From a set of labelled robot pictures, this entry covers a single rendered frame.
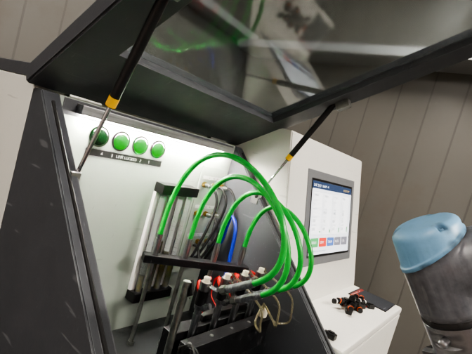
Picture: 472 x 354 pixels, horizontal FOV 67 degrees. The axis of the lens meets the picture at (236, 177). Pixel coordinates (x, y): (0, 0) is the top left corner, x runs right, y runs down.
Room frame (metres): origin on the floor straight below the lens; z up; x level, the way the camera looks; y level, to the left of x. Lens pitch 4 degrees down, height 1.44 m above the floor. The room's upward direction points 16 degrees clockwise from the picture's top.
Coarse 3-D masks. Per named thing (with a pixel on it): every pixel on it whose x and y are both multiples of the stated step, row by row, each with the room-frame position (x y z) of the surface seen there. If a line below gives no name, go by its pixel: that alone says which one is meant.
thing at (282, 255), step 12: (204, 156) 0.90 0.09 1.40; (216, 156) 0.88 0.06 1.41; (228, 156) 0.86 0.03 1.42; (192, 168) 0.93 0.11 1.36; (252, 168) 0.81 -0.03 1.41; (180, 180) 0.94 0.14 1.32; (264, 180) 0.79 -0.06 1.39; (168, 204) 0.95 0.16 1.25; (276, 204) 0.76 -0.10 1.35; (276, 264) 0.73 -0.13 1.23; (264, 276) 0.75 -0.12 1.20
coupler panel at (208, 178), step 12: (204, 168) 1.16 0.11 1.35; (204, 180) 1.17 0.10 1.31; (216, 180) 1.21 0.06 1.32; (204, 192) 1.18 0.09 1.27; (192, 204) 1.15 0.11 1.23; (192, 216) 1.16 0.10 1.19; (204, 216) 1.21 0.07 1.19; (216, 216) 1.22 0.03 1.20; (204, 228) 1.22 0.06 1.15; (204, 240) 1.23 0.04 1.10; (180, 252) 1.15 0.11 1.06
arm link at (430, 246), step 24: (432, 216) 0.41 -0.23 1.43; (456, 216) 0.39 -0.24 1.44; (408, 240) 0.38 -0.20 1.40; (432, 240) 0.37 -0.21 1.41; (456, 240) 0.37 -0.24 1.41; (408, 264) 0.39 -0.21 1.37; (432, 264) 0.37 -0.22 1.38; (456, 264) 0.36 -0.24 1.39; (432, 288) 0.37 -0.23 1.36; (456, 288) 0.36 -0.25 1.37; (432, 312) 0.38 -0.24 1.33; (456, 312) 0.36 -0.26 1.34
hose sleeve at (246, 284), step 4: (248, 280) 0.77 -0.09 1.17; (252, 280) 0.76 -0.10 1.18; (228, 284) 0.80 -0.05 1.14; (232, 284) 0.79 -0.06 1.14; (236, 284) 0.78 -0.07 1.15; (240, 284) 0.77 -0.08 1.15; (244, 284) 0.77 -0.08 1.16; (248, 284) 0.76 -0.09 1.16; (252, 284) 0.76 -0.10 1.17; (224, 288) 0.80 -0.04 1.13; (228, 288) 0.79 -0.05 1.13; (232, 288) 0.78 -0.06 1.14; (236, 288) 0.78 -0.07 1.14; (240, 288) 0.77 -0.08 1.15; (244, 288) 0.77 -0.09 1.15; (248, 288) 0.76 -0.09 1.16; (228, 292) 0.79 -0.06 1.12
